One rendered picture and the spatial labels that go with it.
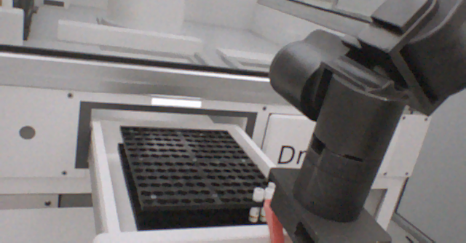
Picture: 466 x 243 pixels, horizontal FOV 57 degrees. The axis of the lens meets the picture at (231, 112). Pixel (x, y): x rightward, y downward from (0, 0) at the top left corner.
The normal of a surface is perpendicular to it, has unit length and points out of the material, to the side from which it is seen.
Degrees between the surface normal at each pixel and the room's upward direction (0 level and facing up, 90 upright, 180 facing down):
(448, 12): 55
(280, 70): 80
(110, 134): 90
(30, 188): 90
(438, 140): 90
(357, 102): 91
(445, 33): 100
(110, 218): 0
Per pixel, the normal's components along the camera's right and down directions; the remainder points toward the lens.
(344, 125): -0.53, 0.19
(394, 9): -0.61, -0.55
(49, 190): 0.34, 0.36
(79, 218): 0.18, -0.93
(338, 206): 0.02, 0.37
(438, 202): -0.90, -0.04
